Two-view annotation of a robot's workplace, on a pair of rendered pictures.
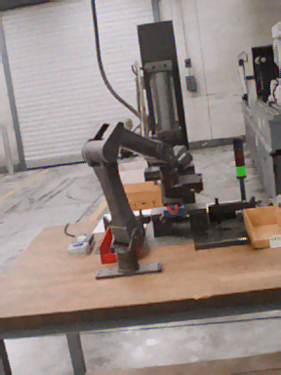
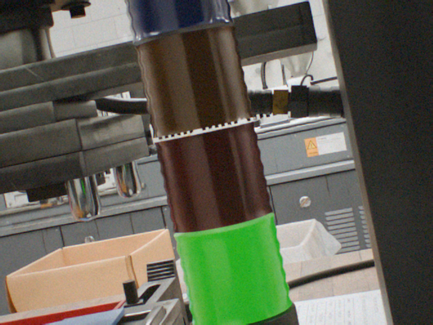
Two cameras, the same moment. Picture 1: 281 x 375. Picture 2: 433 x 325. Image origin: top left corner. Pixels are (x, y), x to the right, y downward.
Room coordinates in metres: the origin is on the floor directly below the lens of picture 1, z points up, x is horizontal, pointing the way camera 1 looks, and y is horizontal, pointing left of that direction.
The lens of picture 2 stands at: (2.18, -0.67, 1.12)
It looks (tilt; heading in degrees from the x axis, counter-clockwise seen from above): 3 degrees down; 93
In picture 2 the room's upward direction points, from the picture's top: 12 degrees counter-clockwise
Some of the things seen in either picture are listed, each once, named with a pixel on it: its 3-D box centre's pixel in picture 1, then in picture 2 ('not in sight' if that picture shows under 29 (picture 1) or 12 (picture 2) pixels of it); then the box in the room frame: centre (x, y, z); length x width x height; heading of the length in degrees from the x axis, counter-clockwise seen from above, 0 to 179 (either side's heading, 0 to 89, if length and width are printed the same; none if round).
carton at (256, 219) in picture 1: (267, 227); not in sight; (1.81, -0.39, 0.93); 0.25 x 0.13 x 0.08; 175
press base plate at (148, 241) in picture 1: (188, 228); not in sight; (2.11, -0.15, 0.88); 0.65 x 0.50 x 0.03; 85
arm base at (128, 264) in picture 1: (127, 260); not in sight; (1.65, 0.08, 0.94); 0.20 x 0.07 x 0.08; 85
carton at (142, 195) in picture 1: (142, 189); not in sight; (5.58, 0.01, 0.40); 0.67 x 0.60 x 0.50; 167
